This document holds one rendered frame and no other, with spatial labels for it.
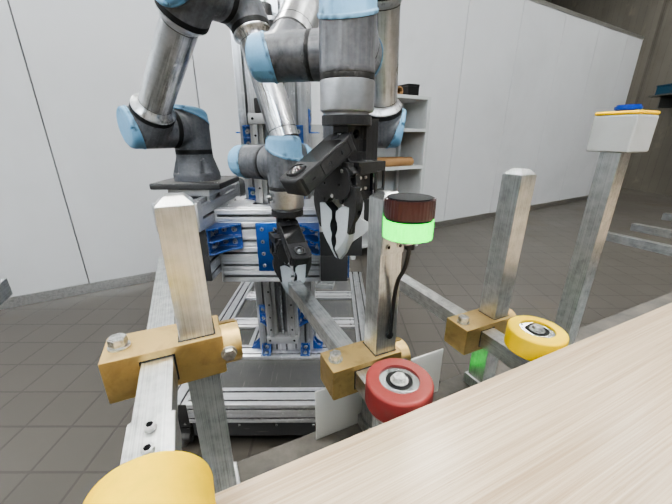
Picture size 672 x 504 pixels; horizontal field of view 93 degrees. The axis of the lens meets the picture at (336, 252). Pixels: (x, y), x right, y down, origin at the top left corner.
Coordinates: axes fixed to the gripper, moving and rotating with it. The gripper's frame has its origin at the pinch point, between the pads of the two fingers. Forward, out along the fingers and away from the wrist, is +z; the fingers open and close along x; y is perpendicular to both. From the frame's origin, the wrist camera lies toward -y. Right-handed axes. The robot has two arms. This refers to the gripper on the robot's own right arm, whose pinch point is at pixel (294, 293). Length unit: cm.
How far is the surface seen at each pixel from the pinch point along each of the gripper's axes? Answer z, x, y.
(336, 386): -2.0, 4.5, -33.6
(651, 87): -139, -953, 359
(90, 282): 74, 100, 226
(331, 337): -3.5, 1.2, -24.6
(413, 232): -25.0, -2.7, -38.5
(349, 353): -4.5, 1.0, -30.8
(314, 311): -3.5, 0.7, -15.5
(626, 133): -36, -52, -34
